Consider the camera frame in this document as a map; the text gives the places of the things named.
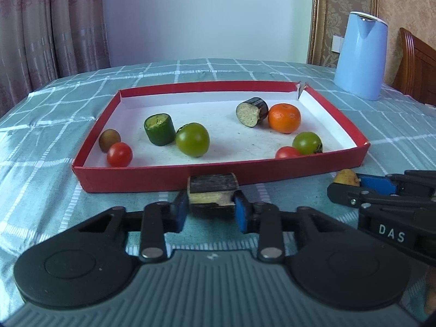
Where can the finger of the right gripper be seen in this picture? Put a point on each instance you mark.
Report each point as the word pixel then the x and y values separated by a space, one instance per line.
pixel 353 196
pixel 380 184

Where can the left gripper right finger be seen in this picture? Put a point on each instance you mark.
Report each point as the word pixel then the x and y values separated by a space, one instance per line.
pixel 332 262

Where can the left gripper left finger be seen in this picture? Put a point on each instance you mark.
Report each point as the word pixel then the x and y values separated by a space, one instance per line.
pixel 96 259

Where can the brown longan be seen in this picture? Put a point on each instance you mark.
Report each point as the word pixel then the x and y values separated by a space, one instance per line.
pixel 347 177
pixel 107 139

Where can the small green tomato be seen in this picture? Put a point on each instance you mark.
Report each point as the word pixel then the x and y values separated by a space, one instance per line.
pixel 308 143

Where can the red cherry tomato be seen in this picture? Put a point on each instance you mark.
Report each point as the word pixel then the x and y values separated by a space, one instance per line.
pixel 119 155
pixel 287 152

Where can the orange tangerine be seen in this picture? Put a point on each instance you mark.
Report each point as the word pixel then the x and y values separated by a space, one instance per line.
pixel 284 118

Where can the eggplant piece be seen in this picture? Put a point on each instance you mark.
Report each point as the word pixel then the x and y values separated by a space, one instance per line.
pixel 252 112
pixel 211 196

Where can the green cucumber piece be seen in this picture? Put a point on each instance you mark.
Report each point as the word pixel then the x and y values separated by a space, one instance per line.
pixel 159 129

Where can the large green tomato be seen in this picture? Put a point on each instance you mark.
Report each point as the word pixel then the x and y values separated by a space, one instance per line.
pixel 193 139

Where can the person's right hand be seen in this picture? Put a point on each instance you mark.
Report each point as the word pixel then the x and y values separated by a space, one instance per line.
pixel 430 304

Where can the wooden headboard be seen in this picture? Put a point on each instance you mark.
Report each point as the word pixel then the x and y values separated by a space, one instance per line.
pixel 416 74

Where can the light blue kettle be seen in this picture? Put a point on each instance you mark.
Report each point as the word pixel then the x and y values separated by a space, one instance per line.
pixel 361 63

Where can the teal checked tablecloth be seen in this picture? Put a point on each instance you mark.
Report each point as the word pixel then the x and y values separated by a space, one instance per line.
pixel 40 137

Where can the red cardboard box tray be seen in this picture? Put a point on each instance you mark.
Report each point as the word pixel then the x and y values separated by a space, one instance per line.
pixel 249 153

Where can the pink patterned curtain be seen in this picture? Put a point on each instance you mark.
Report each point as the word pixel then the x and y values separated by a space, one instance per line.
pixel 43 40

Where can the white wall socket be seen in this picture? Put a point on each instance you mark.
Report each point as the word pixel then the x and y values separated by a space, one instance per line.
pixel 337 43

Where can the gold wall moulding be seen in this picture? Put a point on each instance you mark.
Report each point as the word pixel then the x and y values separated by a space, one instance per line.
pixel 329 18

